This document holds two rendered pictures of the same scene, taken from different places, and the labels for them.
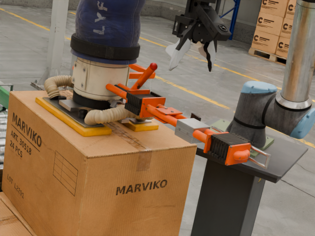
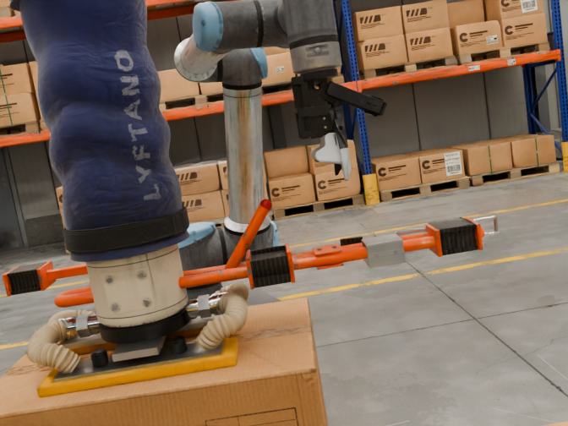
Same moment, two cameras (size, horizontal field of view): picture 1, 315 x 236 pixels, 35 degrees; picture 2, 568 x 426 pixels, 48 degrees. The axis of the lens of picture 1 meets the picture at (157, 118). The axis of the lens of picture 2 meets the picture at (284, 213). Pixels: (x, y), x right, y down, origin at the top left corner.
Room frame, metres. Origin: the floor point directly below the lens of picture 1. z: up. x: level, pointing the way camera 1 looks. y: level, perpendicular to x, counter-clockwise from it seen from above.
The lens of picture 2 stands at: (0.62, 0.91, 1.35)
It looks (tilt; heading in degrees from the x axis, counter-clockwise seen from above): 9 degrees down; 311
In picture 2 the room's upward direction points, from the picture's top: 9 degrees counter-clockwise
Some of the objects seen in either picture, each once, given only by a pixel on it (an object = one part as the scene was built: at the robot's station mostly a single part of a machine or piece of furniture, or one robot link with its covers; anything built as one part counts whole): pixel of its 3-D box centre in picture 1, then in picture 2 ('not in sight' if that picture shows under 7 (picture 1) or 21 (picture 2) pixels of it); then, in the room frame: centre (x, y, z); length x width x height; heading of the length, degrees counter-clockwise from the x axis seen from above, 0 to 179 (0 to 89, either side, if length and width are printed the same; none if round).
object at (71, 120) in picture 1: (71, 110); (140, 357); (1.55, 0.28, 0.97); 0.34 x 0.10 x 0.05; 41
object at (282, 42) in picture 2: not in sight; (286, 21); (1.43, -0.12, 1.52); 0.12 x 0.12 x 0.09; 54
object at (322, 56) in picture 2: not in sight; (316, 59); (1.33, -0.06, 1.44); 0.10 x 0.09 x 0.05; 132
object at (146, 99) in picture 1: (145, 103); (270, 265); (1.43, 0.04, 1.07); 0.10 x 0.08 x 0.06; 131
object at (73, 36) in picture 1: (106, 45); (128, 226); (1.62, 0.21, 1.19); 0.23 x 0.23 x 0.04
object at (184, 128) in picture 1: (192, 130); (383, 250); (1.26, -0.10, 1.07); 0.07 x 0.07 x 0.04; 41
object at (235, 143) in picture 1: (227, 148); (453, 237); (1.16, -0.18, 1.07); 0.08 x 0.07 x 0.05; 41
